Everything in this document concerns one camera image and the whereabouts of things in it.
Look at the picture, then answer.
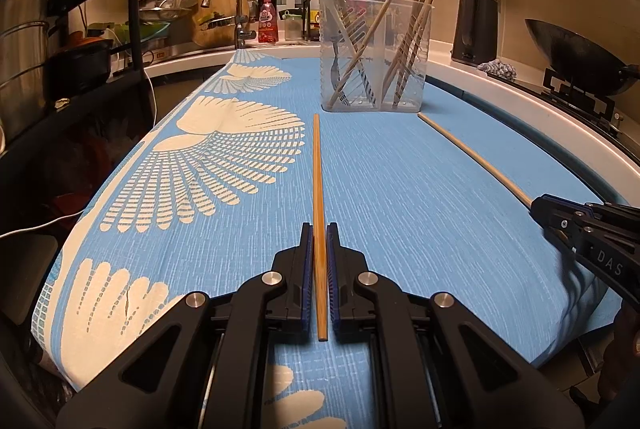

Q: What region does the blue white printed cloth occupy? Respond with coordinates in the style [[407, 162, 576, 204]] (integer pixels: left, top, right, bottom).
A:
[[30, 50, 632, 429]]

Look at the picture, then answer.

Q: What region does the white jug with yellow label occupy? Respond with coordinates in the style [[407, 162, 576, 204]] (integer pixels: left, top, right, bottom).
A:
[[306, 6, 322, 41]]

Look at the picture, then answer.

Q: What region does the brown wooden chopstick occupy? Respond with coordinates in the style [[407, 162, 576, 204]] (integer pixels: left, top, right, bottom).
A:
[[312, 113, 330, 342]]

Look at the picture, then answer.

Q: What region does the small steel stockpot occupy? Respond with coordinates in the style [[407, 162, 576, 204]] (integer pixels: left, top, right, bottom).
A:
[[0, 0, 51, 28]]

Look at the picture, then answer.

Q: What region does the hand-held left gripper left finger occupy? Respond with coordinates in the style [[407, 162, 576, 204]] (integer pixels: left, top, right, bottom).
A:
[[55, 222, 316, 429]]

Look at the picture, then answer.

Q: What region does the red detergent bottle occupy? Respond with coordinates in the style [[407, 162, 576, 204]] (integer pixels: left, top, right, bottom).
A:
[[257, 0, 280, 44]]

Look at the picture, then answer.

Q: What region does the wooden cutting board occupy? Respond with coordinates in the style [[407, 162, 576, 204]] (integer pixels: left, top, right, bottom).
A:
[[192, 0, 251, 48]]

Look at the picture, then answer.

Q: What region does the black shelving unit with pots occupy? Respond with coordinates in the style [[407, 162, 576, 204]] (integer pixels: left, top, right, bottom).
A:
[[0, 26, 157, 240]]

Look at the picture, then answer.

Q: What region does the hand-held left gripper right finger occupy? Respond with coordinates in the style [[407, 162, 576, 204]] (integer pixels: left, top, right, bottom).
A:
[[325, 222, 586, 429]]

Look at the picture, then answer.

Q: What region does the grey dish rag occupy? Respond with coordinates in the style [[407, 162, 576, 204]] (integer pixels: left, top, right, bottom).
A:
[[477, 59, 516, 81]]

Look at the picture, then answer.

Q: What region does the black frying pan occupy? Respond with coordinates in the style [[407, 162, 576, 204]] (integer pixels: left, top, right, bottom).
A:
[[49, 34, 115, 83]]

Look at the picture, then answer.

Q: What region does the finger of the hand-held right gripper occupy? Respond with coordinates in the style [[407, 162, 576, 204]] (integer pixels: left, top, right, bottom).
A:
[[546, 228, 585, 256], [530, 194, 596, 236]]

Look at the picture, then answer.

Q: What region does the clear plastic utensil container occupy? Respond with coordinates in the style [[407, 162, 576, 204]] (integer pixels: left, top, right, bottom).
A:
[[318, 0, 435, 114]]

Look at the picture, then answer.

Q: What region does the white handled fork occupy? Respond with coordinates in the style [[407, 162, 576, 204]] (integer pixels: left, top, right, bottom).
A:
[[319, 0, 351, 107]]

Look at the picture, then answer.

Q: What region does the black electric kettle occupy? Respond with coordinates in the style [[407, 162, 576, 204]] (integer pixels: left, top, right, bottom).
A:
[[451, 0, 501, 65]]

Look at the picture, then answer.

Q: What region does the dark steel wok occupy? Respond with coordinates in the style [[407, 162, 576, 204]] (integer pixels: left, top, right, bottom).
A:
[[524, 19, 640, 98]]

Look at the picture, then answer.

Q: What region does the green lidded clear jar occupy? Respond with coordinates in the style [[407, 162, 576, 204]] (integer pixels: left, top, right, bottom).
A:
[[282, 10, 306, 41]]

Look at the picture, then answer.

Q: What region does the chrome kitchen faucet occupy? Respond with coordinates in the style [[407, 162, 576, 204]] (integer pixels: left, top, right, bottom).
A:
[[200, 0, 257, 50]]

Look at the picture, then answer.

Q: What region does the person's right hand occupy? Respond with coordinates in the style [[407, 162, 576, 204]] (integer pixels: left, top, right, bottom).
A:
[[597, 309, 640, 410]]

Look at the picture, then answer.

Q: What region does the green plastic basin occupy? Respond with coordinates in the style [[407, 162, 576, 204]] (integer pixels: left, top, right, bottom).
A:
[[112, 21, 169, 41]]

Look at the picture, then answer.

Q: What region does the steel bowl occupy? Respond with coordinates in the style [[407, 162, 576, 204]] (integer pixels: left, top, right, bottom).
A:
[[138, 6, 194, 22]]

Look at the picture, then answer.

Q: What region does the black stove grate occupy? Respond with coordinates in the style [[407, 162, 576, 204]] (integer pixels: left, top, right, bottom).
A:
[[542, 69, 617, 118]]

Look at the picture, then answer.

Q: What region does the large steel stockpot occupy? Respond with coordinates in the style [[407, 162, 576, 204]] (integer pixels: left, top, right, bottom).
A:
[[0, 21, 52, 140]]

